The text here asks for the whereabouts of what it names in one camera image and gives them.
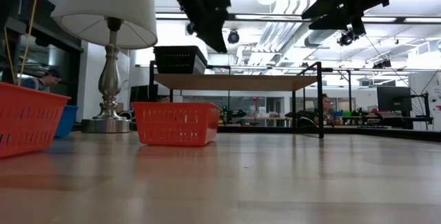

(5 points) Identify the yellow cable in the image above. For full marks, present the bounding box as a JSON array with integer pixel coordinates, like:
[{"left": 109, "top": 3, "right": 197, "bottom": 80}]
[{"left": 2, "top": 0, "right": 39, "bottom": 86}]

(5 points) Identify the black aluminium table frame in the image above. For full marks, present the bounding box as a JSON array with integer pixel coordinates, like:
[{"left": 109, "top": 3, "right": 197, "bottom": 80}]
[{"left": 216, "top": 125, "right": 441, "bottom": 143}]

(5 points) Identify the black monitor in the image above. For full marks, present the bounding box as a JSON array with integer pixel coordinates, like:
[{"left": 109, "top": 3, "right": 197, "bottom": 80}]
[
  {"left": 130, "top": 84, "right": 159, "bottom": 103},
  {"left": 376, "top": 85, "right": 413, "bottom": 119}
]

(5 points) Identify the person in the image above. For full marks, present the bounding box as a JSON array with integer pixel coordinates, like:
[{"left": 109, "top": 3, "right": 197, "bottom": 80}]
[
  {"left": 312, "top": 93, "right": 342, "bottom": 126},
  {"left": 19, "top": 68, "right": 63, "bottom": 92}
]

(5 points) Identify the silver lamp base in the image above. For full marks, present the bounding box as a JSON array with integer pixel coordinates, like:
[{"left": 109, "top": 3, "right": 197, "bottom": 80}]
[{"left": 81, "top": 17, "right": 132, "bottom": 134}]

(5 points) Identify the orange plastic basket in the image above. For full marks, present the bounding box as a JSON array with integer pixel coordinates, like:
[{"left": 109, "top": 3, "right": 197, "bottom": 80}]
[
  {"left": 131, "top": 101, "right": 223, "bottom": 147},
  {"left": 0, "top": 81, "right": 72, "bottom": 159}
]

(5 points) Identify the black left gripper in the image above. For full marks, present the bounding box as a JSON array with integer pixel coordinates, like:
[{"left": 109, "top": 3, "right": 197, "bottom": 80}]
[{"left": 196, "top": 0, "right": 233, "bottom": 54}]

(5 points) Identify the wooden shelf black metal frame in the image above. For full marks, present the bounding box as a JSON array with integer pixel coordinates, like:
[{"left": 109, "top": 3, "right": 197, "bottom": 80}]
[{"left": 148, "top": 60, "right": 325, "bottom": 139}]

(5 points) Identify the white lamp shade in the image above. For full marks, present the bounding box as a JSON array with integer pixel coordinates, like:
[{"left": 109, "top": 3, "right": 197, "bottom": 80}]
[{"left": 50, "top": 0, "right": 159, "bottom": 50}]

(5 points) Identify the blue plastic basket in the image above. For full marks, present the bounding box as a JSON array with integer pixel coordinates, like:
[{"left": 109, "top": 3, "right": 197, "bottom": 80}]
[{"left": 54, "top": 104, "right": 79, "bottom": 139}]

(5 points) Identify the black plastic basket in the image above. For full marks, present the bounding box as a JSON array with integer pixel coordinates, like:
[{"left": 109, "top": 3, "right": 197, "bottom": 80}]
[{"left": 153, "top": 45, "right": 209, "bottom": 75}]

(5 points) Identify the black ceiling spotlight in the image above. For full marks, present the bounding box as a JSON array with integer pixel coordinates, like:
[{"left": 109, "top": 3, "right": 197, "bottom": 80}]
[{"left": 227, "top": 30, "right": 241, "bottom": 45}]

